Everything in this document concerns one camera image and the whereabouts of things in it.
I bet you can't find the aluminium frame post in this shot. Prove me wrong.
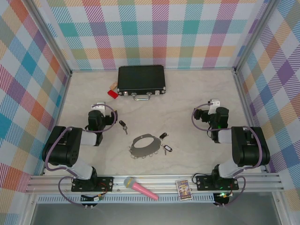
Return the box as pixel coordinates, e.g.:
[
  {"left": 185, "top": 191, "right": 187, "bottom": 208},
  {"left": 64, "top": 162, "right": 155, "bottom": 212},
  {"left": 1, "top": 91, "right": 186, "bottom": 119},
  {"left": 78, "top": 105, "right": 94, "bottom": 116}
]
[
  {"left": 27, "top": 0, "right": 72, "bottom": 77},
  {"left": 233, "top": 0, "right": 277, "bottom": 75}
]

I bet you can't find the perforated grey cable duct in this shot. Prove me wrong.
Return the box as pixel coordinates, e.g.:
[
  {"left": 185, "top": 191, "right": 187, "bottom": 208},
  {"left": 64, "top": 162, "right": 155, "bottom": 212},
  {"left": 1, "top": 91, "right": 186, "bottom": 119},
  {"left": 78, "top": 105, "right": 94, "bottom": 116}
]
[{"left": 37, "top": 194, "right": 216, "bottom": 204}]

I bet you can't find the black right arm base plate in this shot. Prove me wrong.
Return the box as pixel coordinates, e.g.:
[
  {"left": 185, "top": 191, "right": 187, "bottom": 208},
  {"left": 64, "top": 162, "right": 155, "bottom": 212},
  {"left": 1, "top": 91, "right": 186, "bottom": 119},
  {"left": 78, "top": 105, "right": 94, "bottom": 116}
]
[{"left": 195, "top": 175, "right": 240, "bottom": 192}]

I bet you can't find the metal keyring plate with rings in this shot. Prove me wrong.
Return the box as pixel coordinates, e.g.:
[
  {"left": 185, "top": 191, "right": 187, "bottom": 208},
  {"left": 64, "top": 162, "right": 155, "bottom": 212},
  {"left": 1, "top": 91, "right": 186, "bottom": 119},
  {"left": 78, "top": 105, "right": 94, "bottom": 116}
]
[{"left": 127, "top": 133, "right": 163, "bottom": 160}]

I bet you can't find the small connector with wires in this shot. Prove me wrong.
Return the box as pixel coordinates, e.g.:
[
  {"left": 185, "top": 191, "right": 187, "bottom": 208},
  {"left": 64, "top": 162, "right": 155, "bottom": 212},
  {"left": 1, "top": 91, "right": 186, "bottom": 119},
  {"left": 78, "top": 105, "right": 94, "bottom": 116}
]
[
  {"left": 213, "top": 191, "right": 233, "bottom": 208},
  {"left": 80, "top": 193, "right": 105, "bottom": 210}
]

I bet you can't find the aluminium side rail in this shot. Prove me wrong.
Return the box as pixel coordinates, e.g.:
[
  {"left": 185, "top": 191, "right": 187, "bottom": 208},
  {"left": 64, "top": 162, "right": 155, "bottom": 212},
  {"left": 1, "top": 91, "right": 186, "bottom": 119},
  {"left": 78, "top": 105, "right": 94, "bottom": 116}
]
[
  {"left": 41, "top": 71, "right": 72, "bottom": 176},
  {"left": 234, "top": 67, "right": 268, "bottom": 173}
]

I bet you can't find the pink toy microphone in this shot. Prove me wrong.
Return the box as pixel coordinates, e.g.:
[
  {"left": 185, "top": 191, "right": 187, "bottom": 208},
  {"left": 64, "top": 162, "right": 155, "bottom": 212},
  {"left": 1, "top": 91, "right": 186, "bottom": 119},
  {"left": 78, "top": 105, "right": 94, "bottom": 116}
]
[{"left": 123, "top": 176, "right": 159, "bottom": 201}]

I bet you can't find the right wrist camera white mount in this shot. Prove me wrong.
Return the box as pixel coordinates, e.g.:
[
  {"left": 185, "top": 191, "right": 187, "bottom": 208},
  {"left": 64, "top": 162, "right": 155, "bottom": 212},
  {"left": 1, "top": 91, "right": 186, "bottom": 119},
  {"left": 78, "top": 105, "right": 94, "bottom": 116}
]
[{"left": 207, "top": 98, "right": 221, "bottom": 115}]

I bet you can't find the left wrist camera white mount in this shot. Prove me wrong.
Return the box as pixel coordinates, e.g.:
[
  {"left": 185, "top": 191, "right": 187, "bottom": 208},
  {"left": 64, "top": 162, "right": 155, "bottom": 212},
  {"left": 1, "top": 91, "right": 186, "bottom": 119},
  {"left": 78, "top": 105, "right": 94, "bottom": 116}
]
[{"left": 91, "top": 102, "right": 106, "bottom": 112}]

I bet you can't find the small printed card box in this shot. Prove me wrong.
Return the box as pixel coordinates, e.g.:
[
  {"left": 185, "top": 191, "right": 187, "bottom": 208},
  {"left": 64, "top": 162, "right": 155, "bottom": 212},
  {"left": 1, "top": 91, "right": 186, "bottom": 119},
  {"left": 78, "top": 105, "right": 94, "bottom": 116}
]
[{"left": 175, "top": 179, "right": 193, "bottom": 201}]

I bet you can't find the grey metal shelf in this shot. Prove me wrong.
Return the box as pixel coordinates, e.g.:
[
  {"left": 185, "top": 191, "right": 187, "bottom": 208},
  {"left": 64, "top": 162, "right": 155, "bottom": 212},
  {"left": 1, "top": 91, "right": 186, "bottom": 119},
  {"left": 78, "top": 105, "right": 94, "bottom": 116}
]
[{"left": 30, "top": 202, "right": 282, "bottom": 225}]

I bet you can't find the wide aluminium frame rail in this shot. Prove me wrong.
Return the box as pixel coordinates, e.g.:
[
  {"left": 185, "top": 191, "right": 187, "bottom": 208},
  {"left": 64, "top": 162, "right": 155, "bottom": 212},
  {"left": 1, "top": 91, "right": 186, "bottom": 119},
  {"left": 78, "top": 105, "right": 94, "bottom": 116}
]
[{"left": 25, "top": 173, "right": 285, "bottom": 195}]

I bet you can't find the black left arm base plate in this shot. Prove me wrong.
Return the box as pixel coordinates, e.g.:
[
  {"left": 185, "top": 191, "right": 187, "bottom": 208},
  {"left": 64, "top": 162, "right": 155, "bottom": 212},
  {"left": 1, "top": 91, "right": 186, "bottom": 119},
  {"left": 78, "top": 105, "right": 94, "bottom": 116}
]
[{"left": 71, "top": 176, "right": 115, "bottom": 193}]

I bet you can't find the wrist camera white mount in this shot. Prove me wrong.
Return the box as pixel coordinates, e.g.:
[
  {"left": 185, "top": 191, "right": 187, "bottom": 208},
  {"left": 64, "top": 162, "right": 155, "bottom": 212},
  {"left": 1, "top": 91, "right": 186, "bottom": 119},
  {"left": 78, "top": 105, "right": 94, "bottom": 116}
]
[
  {"left": 207, "top": 98, "right": 221, "bottom": 115},
  {"left": 91, "top": 102, "right": 106, "bottom": 112}
]

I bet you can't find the black briefcase with metal handle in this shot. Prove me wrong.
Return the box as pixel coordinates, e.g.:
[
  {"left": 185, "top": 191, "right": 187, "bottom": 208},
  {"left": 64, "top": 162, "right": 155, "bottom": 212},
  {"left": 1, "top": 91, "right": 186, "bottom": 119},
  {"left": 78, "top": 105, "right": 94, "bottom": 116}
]
[{"left": 117, "top": 65, "right": 167, "bottom": 101}]

